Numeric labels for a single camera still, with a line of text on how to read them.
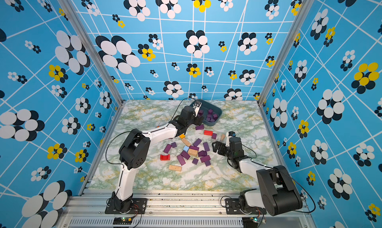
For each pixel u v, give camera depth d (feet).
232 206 2.38
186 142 3.16
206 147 3.10
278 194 1.38
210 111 3.65
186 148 3.01
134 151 1.76
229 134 2.76
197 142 3.16
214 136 3.24
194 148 3.04
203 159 2.92
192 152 2.96
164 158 2.93
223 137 3.21
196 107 2.67
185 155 2.98
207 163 2.90
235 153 2.31
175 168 2.78
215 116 3.55
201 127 3.47
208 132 3.34
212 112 3.65
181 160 2.92
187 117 2.46
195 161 2.91
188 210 2.38
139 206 2.41
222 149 2.65
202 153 2.99
